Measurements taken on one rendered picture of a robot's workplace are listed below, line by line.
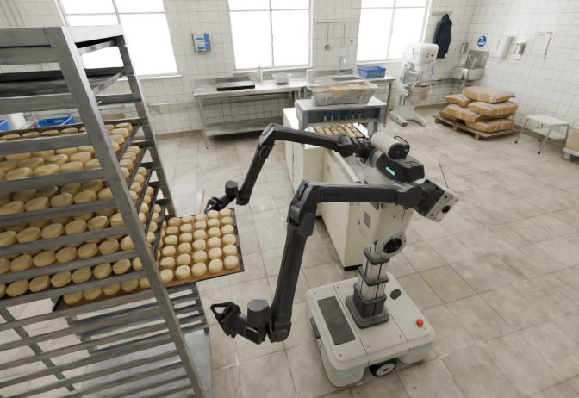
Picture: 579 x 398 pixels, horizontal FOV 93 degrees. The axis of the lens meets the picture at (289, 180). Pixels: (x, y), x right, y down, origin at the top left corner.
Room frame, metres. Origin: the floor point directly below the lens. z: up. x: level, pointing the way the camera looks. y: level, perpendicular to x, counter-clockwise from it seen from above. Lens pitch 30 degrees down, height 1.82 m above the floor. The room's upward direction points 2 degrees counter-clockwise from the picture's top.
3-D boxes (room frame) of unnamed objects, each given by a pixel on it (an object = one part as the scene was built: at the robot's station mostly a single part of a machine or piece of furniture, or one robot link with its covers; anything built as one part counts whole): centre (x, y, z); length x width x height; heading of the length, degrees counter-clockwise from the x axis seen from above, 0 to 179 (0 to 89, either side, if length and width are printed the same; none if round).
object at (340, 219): (1.93, -0.53, 0.45); 0.70 x 0.34 x 0.90; 8
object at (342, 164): (2.53, -0.30, 0.87); 2.01 x 0.03 x 0.07; 8
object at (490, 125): (4.55, -3.48, 0.19); 0.72 x 0.42 x 0.15; 108
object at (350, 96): (2.43, -0.46, 1.25); 0.56 x 0.29 x 0.14; 98
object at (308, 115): (2.43, -0.46, 1.01); 0.72 x 0.33 x 0.34; 98
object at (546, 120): (3.92, -3.89, 0.23); 0.45 x 0.45 x 0.46; 6
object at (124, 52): (1.04, 0.54, 0.97); 0.03 x 0.03 x 1.70; 15
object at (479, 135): (4.84, -3.38, 0.06); 1.20 x 0.80 x 0.11; 16
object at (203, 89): (4.96, -0.18, 0.61); 3.40 x 0.70 x 1.22; 104
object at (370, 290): (1.06, -0.45, 0.39); 0.13 x 0.13 x 0.40; 14
